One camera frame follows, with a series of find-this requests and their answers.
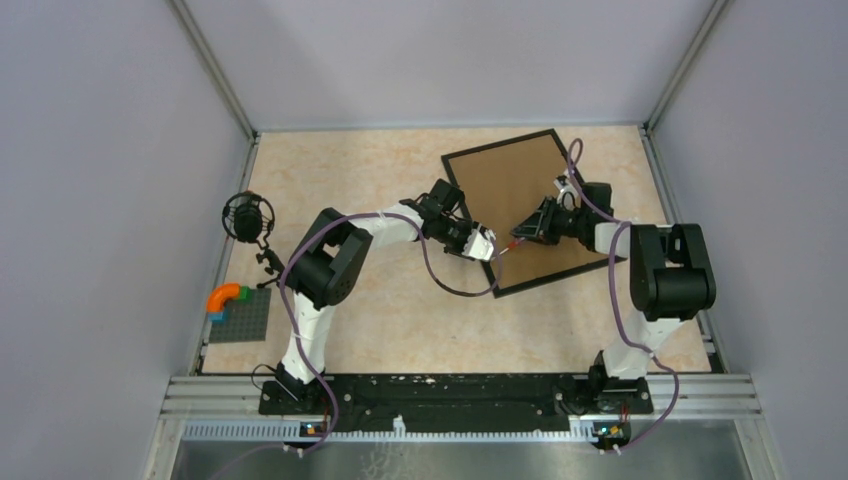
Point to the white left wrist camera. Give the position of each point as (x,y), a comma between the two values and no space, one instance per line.
(480,244)

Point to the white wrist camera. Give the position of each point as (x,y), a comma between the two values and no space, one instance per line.
(480,244)
(567,197)

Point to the blue red handled screwdriver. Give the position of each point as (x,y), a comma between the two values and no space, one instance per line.
(511,246)

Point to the grey brick baseplate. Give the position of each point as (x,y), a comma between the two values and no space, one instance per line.
(244,320)

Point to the aluminium front frame rail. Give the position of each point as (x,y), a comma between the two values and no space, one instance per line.
(226,408)

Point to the black microphone on stand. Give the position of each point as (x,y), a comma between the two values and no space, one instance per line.
(249,218)

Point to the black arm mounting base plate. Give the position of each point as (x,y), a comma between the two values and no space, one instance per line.
(444,403)

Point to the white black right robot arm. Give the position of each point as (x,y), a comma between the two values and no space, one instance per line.
(670,282)

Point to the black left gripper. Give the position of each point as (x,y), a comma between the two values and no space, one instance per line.
(458,251)

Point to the orange curved toy brick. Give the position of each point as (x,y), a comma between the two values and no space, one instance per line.
(218,298)

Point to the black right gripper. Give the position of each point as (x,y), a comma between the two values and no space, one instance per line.
(531,227)

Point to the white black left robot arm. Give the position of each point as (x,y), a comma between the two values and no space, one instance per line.
(325,267)

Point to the black wooden picture frame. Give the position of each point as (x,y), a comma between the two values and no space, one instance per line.
(503,183)

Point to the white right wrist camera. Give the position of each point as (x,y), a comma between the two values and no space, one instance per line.
(567,197)

